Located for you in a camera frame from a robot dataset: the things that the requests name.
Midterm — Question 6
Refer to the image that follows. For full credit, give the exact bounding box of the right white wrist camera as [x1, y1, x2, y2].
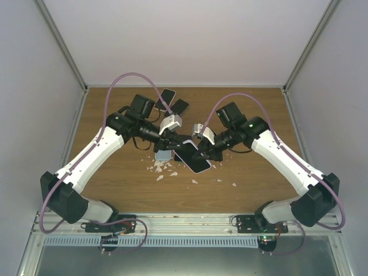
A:
[191, 124, 215, 145]

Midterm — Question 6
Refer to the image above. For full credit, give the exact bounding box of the phone in grey case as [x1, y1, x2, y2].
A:
[171, 99, 189, 116]

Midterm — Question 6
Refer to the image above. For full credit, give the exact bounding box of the phone in white case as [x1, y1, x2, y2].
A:
[154, 89, 176, 111]

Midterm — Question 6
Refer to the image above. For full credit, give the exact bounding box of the phone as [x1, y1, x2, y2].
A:
[171, 99, 189, 116]
[173, 140, 212, 174]
[154, 89, 176, 111]

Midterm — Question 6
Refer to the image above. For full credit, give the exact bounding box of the grey slotted cable duct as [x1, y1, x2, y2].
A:
[44, 235, 258, 248]

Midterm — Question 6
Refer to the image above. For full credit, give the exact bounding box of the light blue phone case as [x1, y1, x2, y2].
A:
[155, 150, 172, 162]

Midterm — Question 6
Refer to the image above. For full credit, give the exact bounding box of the white debris pile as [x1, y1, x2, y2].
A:
[146, 158, 179, 182]

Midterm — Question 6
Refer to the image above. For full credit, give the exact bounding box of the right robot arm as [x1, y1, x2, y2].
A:
[193, 102, 340, 233]

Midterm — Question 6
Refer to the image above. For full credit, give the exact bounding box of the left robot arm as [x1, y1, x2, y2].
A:
[40, 95, 182, 232]

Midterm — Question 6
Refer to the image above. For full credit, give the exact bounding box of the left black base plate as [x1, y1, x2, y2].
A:
[80, 214, 137, 235]

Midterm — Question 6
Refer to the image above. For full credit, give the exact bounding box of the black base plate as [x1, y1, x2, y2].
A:
[230, 214, 289, 234]
[80, 214, 137, 235]

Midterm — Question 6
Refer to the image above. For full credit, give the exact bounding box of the aluminium rail frame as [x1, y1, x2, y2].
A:
[32, 212, 341, 236]

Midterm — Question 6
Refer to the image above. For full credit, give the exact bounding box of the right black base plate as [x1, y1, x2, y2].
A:
[230, 214, 289, 234]

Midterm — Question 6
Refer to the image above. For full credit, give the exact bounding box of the black smartphone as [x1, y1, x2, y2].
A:
[174, 155, 183, 163]

